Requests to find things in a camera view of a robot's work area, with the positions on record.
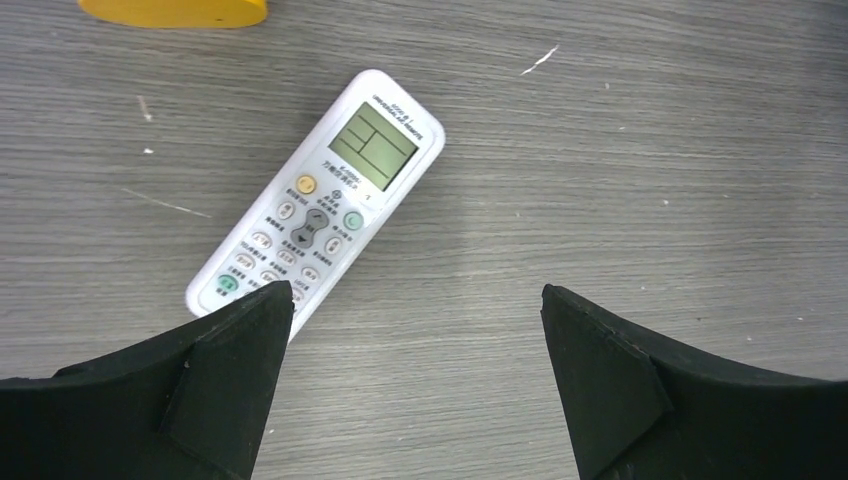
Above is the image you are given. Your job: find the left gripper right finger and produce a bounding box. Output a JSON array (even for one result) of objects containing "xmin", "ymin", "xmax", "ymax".
[{"xmin": 541, "ymin": 284, "xmax": 847, "ymax": 479}]

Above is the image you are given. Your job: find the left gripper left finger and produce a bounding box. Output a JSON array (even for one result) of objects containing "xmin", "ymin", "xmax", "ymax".
[{"xmin": 1, "ymin": 281, "xmax": 294, "ymax": 479}]

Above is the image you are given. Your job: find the white remote control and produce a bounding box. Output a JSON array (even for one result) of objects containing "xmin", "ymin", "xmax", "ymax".
[{"xmin": 185, "ymin": 69, "xmax": 446, "ymax": 336}]

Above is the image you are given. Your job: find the orange yellow block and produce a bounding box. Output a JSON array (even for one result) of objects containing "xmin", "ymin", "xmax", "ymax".
[{"xmin": 78, "ymin": 0, "xmax": 269, "ymax": 29}]

